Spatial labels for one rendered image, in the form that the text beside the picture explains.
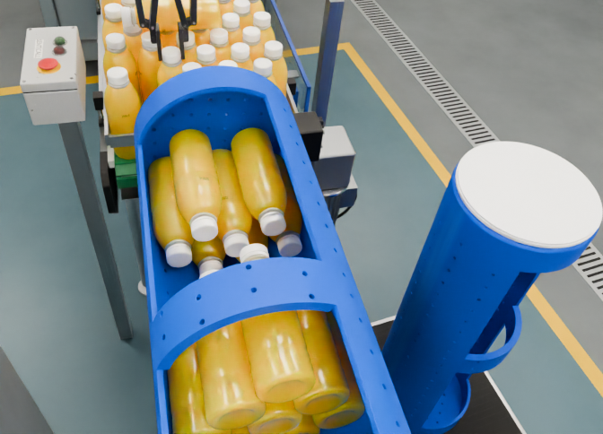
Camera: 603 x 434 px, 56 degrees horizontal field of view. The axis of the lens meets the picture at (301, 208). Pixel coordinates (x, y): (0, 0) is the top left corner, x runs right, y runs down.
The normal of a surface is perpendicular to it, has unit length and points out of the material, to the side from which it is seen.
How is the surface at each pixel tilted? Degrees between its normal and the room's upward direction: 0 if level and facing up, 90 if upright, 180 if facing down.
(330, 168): 90
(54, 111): 90
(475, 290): 90
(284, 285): 7
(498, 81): 0
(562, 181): 0
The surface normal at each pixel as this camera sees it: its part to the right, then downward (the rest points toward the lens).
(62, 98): 0.24, 0.73
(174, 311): -0.65, -0.36
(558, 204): 0.09, -0.67
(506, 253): -0.41, 0.65
